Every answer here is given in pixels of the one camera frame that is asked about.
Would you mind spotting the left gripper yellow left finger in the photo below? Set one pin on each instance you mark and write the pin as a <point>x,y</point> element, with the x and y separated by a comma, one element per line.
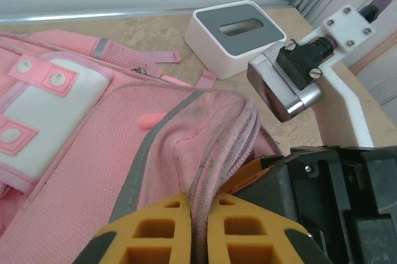
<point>155,230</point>

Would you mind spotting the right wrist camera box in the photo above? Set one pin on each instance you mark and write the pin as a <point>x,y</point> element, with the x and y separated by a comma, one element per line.
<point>279,90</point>

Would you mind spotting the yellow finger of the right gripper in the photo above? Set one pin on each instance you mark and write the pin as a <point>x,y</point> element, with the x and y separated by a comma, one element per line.
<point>248,174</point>

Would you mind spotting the pink school backpack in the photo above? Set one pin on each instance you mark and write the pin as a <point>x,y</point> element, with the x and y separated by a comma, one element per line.
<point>102,152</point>

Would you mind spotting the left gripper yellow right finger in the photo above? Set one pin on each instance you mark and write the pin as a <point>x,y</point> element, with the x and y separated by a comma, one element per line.
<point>248,233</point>

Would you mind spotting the white grey tissue box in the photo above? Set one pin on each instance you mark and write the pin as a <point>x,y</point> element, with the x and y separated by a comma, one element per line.
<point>217,56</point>

